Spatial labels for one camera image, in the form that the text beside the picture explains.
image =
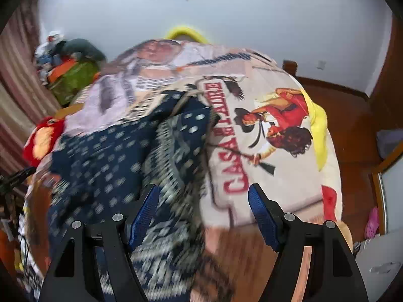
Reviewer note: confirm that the red plush toy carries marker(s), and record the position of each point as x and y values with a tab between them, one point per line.
44	138

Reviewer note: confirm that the wooden door frame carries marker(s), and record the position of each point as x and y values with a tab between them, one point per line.
390	69

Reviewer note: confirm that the navy patterned hoodie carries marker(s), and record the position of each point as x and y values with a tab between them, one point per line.
126	163

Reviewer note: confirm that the wooden bedpost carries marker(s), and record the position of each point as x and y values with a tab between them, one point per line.
289	67

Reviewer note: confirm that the striped red gold curtain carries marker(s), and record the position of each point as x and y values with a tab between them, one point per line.
15	78

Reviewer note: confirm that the white wall socket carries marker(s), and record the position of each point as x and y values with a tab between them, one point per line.
320	65

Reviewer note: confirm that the pink slipper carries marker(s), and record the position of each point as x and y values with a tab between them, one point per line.
373	223

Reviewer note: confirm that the grey cloth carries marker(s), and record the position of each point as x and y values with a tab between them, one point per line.
390	143

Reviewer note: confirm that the yellow blanket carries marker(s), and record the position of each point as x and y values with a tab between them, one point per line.
318	125

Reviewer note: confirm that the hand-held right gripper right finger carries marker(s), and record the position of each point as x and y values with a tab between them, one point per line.
263	217

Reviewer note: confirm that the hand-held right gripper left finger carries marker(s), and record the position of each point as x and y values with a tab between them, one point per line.
143	214

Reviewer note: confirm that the white plastic bin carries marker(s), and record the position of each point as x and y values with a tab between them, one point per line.
381	264

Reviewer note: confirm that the printed blanket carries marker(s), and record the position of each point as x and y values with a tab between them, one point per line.
277	163

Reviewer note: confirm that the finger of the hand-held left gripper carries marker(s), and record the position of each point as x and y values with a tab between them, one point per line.
19	176

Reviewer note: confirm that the grey pillow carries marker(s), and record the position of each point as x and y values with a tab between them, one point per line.
83	48

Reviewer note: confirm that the orange box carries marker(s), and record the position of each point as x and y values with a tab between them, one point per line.
61	69

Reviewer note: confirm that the white sliding wardrobe door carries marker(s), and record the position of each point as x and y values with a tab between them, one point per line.
392	195

